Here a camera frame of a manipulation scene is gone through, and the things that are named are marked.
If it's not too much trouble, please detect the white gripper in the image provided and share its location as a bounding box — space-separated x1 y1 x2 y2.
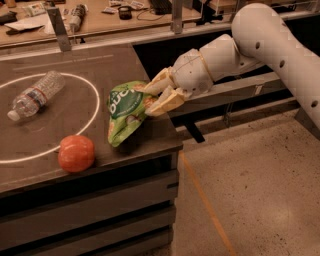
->
141 49 213 117

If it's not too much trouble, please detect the green rice chip bag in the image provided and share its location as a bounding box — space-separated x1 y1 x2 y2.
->
107 81 157 147

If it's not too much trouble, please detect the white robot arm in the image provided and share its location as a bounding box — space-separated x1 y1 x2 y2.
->
143 3 320 127

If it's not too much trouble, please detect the red apple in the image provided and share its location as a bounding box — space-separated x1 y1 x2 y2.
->
58 135 95 173

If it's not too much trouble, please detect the black keyboard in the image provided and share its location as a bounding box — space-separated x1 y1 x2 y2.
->
149 0 172 15

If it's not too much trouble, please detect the black round cup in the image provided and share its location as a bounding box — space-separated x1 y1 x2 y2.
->
118 6 132 20

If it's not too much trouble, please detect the rolled grey tool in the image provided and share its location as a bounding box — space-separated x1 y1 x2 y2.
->
69 4 87 33

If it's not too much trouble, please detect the dark wooden table base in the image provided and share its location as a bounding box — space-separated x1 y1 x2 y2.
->
0 155 179 256

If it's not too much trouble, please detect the clear plastic water bottle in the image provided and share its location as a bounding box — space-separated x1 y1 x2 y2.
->
7 71 65 121

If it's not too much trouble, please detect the white paper sheet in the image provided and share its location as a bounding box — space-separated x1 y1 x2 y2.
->
5 19 45 31

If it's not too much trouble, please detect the grey metal bracket middle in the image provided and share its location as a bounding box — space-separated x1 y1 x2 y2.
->
171 0 183 34

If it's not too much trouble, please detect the grey metal bracket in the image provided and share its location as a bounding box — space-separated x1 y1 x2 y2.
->
47 7 71 52
171 0 183 34

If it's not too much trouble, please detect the grey metal rail shelf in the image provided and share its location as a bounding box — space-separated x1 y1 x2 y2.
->
168 71 306 119

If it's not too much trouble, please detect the grey metal bracket left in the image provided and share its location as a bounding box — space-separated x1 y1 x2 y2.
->
47 7 71 52

